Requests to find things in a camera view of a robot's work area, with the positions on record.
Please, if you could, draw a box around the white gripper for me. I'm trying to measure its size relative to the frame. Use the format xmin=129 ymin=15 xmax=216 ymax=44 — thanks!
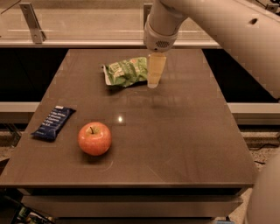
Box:
xmin=143 ymin=14 xmax=179 ymax=88

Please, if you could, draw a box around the green jalapeno chip bag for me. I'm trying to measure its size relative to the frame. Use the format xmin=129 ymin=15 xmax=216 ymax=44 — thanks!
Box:
xmin=102 ymin=57 xmax=148 ymax=88

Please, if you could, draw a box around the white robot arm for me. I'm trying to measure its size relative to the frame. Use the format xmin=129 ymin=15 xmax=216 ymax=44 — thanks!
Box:
xmin=143 ymin=0 xmax=280 ymax=224

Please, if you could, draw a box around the glass barrier panel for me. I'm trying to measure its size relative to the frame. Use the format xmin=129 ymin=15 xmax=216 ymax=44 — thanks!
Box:
xmin=0 ymin=4 xmax=212 ymax=40

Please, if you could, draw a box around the brown table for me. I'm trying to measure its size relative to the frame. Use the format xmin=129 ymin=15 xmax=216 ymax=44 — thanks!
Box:
xmin=1 ymin=49 xmax=257 ymax=224

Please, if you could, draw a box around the red apple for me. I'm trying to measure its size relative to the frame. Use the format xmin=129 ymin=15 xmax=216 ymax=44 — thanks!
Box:
xmin=78 ymin=122 xmax=112 ymax=156

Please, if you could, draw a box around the dark blue snack bar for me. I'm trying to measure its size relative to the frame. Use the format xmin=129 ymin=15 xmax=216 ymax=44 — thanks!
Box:
xmin=32 ymin=106 xmax=75 ymax=141

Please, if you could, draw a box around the middle metal glass bracket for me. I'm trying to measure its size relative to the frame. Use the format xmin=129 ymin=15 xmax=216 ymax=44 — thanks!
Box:
xmin=143 ymin=3 xmax=152 ymax=25

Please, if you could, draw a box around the metal glass bracket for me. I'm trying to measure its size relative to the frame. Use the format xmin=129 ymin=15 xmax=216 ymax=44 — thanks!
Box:
xmin=19 ymin=3 xmax=46 ymax=44
xmin=143 ymin=3 xmax=152 ymax=25

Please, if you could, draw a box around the left metal glass bracket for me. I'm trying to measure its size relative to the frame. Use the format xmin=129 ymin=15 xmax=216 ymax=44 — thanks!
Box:
xmin=19 ymin=3 xmax=46 ymax=44

